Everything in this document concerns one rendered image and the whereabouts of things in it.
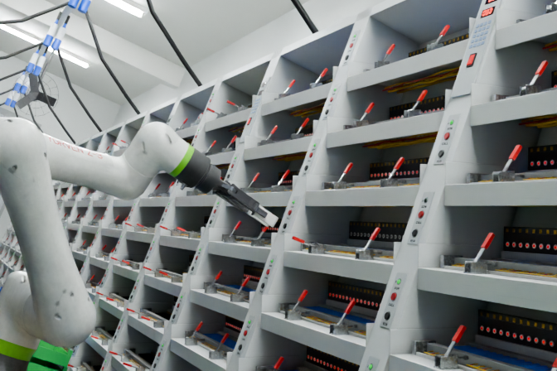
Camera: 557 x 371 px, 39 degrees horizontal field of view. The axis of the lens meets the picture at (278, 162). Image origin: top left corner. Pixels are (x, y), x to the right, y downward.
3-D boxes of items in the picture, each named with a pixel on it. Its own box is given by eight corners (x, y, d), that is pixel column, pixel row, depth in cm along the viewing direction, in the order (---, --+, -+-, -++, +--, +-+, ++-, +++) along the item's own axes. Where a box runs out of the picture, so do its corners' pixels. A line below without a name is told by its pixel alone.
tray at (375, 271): (393, 285, 174) (394, 242, 174) (283, 266, 229) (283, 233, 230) (467, 285, 182) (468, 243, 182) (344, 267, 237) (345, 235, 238)
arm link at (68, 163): (43, 150, 176) (31, 118, 183) (16, 185, 180) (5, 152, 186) (163, 182, 203) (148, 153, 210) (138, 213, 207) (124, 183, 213)
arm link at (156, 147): (148, 124, 191) (153, 107, 201) (119, 161, 196) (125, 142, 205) (195, 156, 196) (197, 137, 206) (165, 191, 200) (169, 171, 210)
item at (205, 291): (248, 324, 234) (250, 277, 235) (189, 301, 290) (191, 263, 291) (310, 322, 242) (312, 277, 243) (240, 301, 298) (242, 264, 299)
